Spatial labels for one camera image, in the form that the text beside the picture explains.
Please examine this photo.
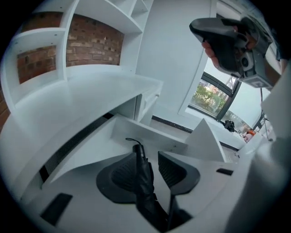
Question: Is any orange packet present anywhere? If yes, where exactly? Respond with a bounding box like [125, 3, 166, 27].
[243, 129, 254, 143]

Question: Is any black framed window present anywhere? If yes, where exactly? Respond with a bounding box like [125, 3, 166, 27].
[188, 12, 277, 143]

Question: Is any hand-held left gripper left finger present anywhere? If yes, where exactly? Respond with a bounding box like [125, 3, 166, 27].
[95, 152, 138, 204]

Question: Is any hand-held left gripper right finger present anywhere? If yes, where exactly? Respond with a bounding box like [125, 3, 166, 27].
[157, 151, 201, 196]

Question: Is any black bag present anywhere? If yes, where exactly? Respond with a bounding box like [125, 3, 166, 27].
[224, 120, 236, 133]

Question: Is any black folding umbrella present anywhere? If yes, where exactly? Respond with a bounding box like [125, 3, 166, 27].
[125, 137, 176, 230]

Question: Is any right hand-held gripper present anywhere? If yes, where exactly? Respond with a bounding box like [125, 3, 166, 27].
[190, 17, 273, 89]

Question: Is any person's right forearm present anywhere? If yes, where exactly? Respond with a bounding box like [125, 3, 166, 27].
[261, 56, 285, 87]

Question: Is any person's right hand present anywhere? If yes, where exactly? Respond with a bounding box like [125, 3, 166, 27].
[202, 42, 220, 68]

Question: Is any white shelving desk unit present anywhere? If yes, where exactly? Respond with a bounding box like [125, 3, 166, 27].
[0, 0, 166, 201]

